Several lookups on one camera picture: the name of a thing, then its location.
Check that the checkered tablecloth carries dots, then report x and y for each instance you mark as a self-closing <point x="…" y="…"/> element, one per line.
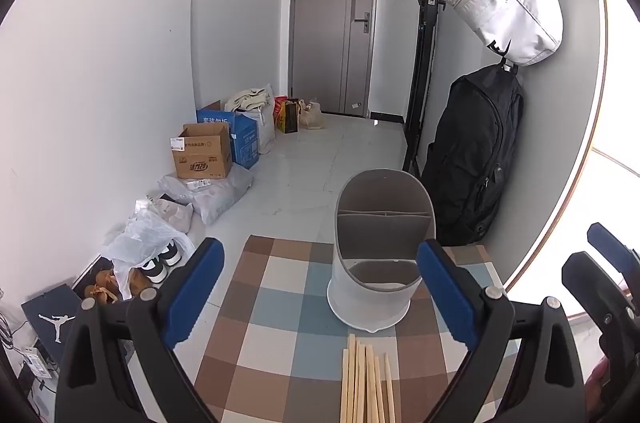
<point x="280" y="303"/>

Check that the grey entrance door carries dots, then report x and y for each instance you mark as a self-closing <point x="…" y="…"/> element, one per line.
<point x="325" y="28"/>

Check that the small white device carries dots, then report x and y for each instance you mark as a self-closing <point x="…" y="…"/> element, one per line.
<point x="37" y="363"/>

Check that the brown cardboard box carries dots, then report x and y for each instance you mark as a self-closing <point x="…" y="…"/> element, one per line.
<point x="202" y="158"/>

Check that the person's right hand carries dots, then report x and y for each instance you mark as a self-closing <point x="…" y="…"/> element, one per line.
<point x="597" y="383"/>

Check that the black backpack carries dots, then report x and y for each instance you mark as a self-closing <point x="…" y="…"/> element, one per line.
<point x="470" y="153"/>

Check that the white sack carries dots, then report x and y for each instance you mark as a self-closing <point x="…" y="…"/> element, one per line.
<point x="265" y="128"/>

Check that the large grey parcel bag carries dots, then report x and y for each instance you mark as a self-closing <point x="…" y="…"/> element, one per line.
<point x="220" y="198"/>

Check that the small grey parcel bag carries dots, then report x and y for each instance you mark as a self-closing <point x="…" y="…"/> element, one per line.
<point x="170" y="213"/>

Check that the blue cardboard box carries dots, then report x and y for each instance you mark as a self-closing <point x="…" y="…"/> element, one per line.
<point x="245" y="143"/>

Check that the white plastic bag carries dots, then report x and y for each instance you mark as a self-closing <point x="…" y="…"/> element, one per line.
<point x="140" y="238"/>

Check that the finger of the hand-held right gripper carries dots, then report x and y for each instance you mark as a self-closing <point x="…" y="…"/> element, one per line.
<point x="590" y="278"/>
<point x="605" y="238"/>

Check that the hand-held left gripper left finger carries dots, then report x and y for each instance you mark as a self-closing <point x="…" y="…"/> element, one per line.
<point x="195" y="288"/>

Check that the blue shoe box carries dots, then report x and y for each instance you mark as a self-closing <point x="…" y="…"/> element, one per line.
<point x="50" y="323"/>

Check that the grey white utensil holder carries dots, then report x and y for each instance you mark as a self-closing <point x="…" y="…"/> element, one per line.
<point x="370" y="298"/>

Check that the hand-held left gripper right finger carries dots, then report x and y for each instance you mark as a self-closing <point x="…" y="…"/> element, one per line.
<point x="450" y="298"/>

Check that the bundle of wooden chopsticks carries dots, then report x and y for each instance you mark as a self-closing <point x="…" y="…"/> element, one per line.
<point x="357" y="383"/>

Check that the beige folded cloth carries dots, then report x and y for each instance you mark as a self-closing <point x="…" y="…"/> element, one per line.
<point x="247" y="99"/>

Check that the black white sneaker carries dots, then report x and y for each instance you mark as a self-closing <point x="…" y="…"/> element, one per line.
<point x="171" y="253"/>
<point x="152" y="270"/>

